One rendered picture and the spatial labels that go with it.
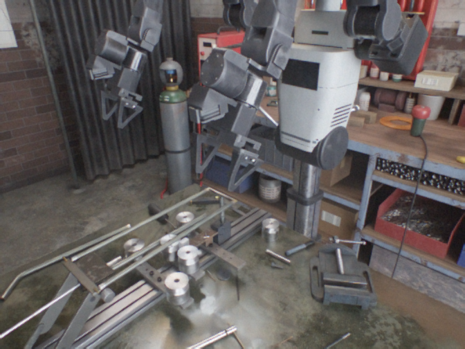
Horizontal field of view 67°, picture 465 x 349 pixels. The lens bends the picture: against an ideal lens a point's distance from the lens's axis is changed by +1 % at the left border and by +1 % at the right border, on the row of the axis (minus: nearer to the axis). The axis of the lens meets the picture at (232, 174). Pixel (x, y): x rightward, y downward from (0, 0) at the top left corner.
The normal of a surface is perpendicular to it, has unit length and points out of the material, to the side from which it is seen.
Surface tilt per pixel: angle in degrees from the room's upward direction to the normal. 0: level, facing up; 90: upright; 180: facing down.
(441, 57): 90
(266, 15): 68
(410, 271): 90
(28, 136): 90
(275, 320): 0
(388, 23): 90
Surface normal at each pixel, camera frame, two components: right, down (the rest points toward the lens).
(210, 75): -0.65, -0.18
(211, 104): 0.66, 0.34
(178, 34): -0.03, 0.46
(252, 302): 0.00, -0.89
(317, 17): -0.76, 0.30
